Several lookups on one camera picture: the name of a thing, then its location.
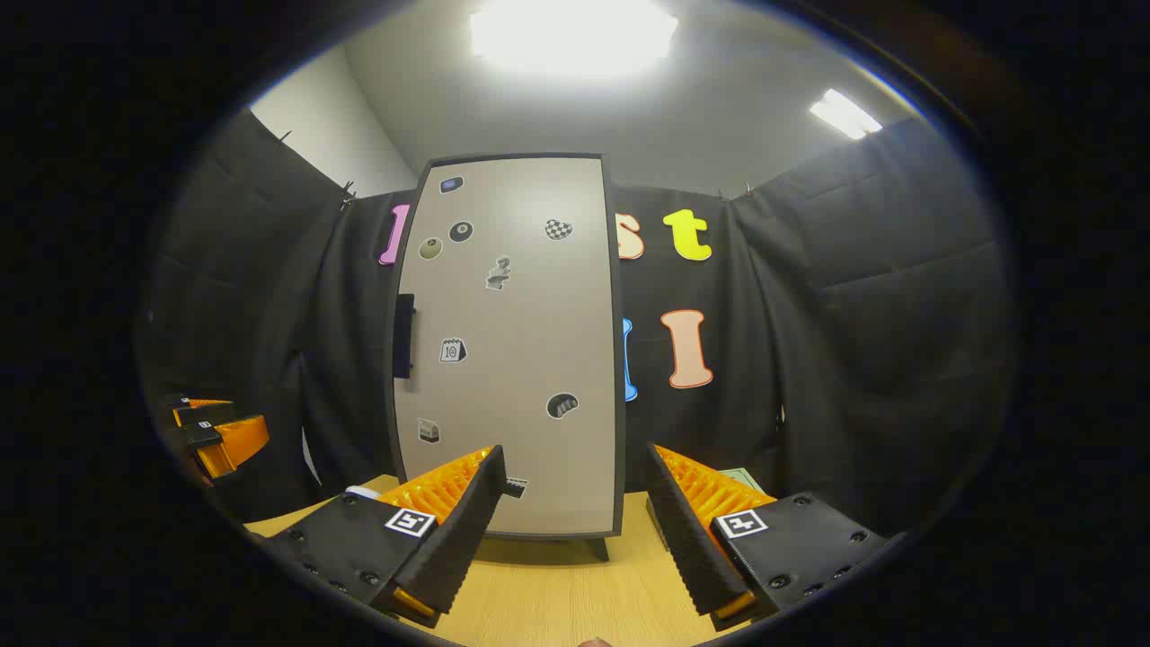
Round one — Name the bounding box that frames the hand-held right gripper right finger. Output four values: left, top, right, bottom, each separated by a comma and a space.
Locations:
642, 442, 889, 633

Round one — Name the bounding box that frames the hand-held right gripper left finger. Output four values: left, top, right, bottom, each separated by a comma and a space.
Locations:
265, 445, 509, 629

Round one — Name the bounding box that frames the grey cabinet door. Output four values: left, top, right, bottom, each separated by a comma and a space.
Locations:
392, 157, 620, 537

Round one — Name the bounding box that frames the grey cabinet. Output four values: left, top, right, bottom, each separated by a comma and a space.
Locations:
388, 151, 628, 563

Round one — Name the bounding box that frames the black backdrop cloth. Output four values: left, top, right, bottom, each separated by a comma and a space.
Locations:
144, 108, 1016, 540

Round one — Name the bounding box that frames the small ceiling light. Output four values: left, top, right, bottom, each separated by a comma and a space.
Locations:
809, 88, 883, 141

